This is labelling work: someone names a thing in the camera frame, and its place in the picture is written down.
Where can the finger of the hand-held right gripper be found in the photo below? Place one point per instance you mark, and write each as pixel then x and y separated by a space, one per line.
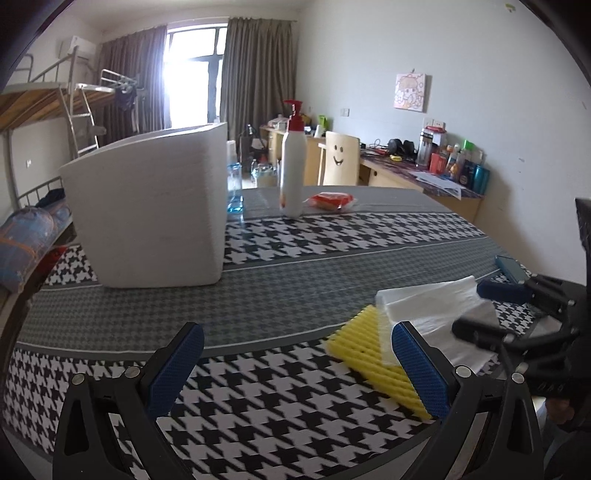
pixel 503 292
pixel 480 334

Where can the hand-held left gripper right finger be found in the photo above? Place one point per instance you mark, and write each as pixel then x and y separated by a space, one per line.
pixel 422 369

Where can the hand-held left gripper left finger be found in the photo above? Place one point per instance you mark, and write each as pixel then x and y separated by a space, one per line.
pixel 175 364

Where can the white plastic bag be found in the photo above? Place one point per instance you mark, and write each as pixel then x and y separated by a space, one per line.
pixel 429 304

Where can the yellow ridged sponge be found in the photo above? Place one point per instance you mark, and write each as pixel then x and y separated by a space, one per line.
pixel 364 350

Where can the white foam box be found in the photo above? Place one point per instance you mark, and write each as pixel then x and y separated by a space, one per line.
pixel 152 207

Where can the dark smartphone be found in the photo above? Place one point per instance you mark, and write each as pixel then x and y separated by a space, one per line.
pixel 510 268

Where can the row of toiletry bottles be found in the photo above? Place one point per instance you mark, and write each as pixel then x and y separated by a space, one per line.
pixel 466 170

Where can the printed papers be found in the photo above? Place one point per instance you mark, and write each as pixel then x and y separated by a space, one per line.
pixel 438 182

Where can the houndstooth tablecloth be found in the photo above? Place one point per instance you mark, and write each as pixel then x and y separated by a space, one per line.
pixel 277 286

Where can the wooden desk with patterned cover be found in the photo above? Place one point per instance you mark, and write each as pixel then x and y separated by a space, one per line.
pixel 392 179

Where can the red plastic bag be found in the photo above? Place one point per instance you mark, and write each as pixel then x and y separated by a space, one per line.
pixel 55 257

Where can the dark thermos flask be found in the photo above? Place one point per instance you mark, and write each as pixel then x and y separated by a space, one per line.
pixel 425 150

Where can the clear blue water bottle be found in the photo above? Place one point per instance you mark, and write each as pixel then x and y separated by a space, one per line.
pixel 234 203

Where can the black headphones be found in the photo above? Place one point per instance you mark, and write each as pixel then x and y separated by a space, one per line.
pixel 395 146

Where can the blue plaid quilt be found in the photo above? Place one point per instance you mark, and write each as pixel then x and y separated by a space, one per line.
pixel 27 244

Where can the red snack packet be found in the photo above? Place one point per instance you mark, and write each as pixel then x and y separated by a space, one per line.
pixel 330 201

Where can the white bucket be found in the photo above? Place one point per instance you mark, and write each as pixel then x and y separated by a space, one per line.
pixel 264 177

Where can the wooden smiley face chair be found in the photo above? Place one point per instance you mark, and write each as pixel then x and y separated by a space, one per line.
pixel 339 157

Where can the white lotion pump bottle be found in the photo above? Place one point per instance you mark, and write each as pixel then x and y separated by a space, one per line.
pixel 293 175

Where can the black trolley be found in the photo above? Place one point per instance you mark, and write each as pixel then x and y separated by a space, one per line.
pixel 251 144

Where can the wooden desk with drawers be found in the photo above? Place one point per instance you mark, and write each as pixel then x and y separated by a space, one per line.
pixel 274 150

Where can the green packet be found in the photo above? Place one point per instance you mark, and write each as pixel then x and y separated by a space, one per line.
pixel 323 123

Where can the dark hanging clothes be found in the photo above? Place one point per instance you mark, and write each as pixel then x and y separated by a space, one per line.
pixel 124 99

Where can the glass balcony door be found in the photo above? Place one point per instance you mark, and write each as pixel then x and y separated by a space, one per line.
pixel 198 92

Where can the small metal bunk bed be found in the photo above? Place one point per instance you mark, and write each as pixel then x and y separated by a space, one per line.
pixel 99 92

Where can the brown curtain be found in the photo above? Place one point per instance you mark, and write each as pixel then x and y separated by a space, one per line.
pixel 147 83
pixel 258 78

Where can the large metal bunk bed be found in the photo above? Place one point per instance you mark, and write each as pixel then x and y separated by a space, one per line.
pixel 27 99

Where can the white air conditioner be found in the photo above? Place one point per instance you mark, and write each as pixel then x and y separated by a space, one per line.
pixel 76 46

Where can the white wall socket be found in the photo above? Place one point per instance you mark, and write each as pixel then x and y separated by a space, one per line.
pixel 435 123

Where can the pink cartoon wall poster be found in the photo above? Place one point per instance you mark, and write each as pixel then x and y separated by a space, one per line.
pixel 410 92

